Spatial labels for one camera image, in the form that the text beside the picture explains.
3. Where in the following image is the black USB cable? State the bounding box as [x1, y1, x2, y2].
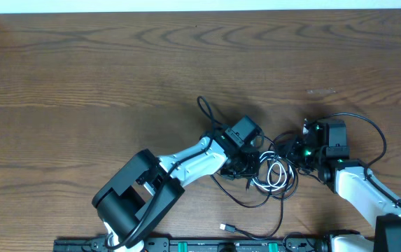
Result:
[209, 131, 313, 241]

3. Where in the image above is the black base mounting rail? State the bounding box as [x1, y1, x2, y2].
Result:
[52, 236, 379, 252]

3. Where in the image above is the black left camera cable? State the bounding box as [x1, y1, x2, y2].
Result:
[104, 95, 229, 251]

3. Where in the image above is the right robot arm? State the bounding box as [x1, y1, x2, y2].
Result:
[277, 118, 401, 251]

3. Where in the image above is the white USB cable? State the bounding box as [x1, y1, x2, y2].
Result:
[251, 150, 295, 193]

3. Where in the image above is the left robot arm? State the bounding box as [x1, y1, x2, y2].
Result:
[92, 116, 263, 251]

